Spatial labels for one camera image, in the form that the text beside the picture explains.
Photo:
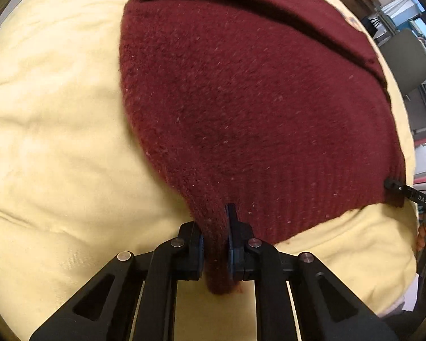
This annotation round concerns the yellow printed bed blanket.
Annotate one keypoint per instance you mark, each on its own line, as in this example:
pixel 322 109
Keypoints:
pixel 56 131

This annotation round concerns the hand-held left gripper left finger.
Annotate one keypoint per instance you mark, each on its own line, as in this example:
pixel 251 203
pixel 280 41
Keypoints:
pixel 198 252

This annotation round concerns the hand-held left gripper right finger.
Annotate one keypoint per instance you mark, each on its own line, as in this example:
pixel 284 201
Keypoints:
pixel 230 252

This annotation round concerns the grey chair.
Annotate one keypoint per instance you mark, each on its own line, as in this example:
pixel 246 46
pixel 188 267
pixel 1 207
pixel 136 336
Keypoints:
pixel 410 60

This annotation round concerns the person's right hand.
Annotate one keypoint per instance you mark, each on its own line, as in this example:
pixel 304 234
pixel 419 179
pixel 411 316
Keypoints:
pixel 421 238

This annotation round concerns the dark tote bag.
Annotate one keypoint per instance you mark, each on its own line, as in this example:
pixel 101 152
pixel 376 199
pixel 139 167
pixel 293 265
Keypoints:
pixel 376 25

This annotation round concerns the dark red knit sweater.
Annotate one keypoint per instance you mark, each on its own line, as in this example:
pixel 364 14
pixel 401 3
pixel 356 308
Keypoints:
pixel 252 96

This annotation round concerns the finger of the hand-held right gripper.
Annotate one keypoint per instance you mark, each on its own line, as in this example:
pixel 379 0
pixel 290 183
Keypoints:
pixel 411 195

